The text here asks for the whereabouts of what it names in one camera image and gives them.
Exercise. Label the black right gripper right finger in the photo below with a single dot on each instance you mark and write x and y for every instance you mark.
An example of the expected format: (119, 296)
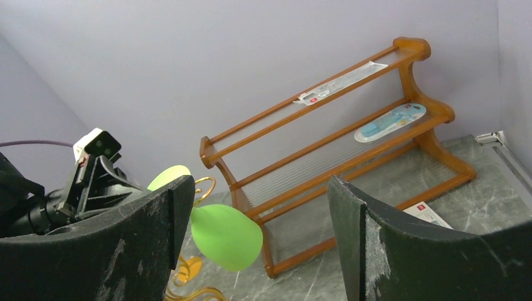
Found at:
(387, 254)

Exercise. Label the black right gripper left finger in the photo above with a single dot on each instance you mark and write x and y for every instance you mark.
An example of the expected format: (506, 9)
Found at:
(125, 253)

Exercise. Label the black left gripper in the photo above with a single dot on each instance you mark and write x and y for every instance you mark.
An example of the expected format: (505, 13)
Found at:
(94, 187)

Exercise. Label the green plastic wine glass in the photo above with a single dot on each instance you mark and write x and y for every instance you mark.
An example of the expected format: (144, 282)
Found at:
(224, 234)

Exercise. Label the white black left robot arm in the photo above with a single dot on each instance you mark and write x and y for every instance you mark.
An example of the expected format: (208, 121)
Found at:
(94, 187)

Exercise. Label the wooden three-tier shelf rack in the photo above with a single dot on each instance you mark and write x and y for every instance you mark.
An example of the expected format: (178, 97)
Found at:
(302, 177)

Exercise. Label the small white teal box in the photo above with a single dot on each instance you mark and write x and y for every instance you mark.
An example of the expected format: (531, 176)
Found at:
(424, 212)

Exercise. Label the blue blister pack middle shelf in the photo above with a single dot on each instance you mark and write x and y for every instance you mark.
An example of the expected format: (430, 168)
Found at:
(389, 122)

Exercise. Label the white flat packet top shelf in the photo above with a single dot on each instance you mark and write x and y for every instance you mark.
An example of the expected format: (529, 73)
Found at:
(340, 83)

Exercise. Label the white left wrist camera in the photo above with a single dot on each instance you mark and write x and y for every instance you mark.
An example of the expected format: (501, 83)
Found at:
(97, 142)

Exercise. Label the gold wire wine glass rack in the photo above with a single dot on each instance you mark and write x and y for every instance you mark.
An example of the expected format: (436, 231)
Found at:
(187, 269)

